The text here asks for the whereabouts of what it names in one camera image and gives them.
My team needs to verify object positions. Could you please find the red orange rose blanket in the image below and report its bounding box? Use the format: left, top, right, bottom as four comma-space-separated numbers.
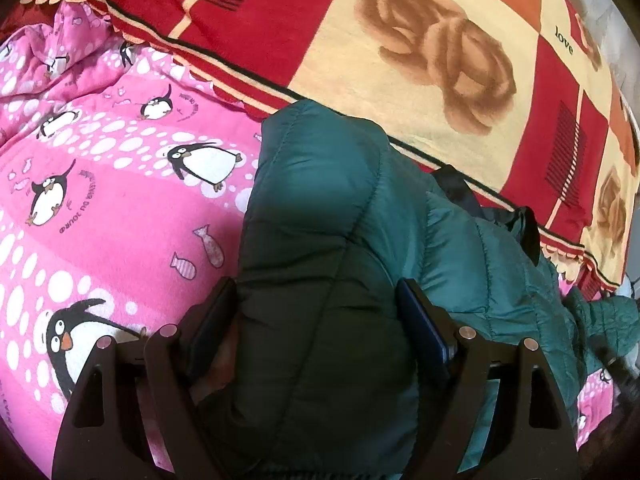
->
25, 0, 639, 289

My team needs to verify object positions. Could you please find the teal quilted puffer jacket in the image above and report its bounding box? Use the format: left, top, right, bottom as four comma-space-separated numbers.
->
196, 100, 639, 479

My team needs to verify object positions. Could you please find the white bed sheet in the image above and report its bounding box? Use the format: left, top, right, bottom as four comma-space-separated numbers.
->
570, 0, 639, 100

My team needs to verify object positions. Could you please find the pink penguin print blanket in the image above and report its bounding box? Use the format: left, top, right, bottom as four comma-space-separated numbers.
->
1, 2, 262, 472

